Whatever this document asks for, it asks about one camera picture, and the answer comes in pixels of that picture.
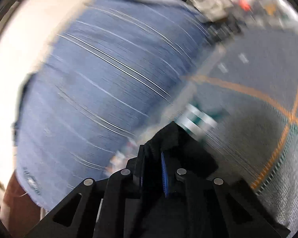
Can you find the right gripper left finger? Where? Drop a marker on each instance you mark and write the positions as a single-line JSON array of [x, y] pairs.
[[104, 208]]

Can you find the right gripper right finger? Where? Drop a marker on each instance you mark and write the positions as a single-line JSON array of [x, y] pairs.
[[213, 203]]

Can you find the blue plaid pillow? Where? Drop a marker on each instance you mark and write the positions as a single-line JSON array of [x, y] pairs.
[[110, 70]]

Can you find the grey patterned bed sheet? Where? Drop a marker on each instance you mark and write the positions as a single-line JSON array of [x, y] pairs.
[[241, 106]]

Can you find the black pants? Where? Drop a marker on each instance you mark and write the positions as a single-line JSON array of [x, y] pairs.
[[162, 192]]

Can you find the clear plastic bag clutter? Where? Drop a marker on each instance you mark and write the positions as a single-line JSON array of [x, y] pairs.
[[263, 12]]

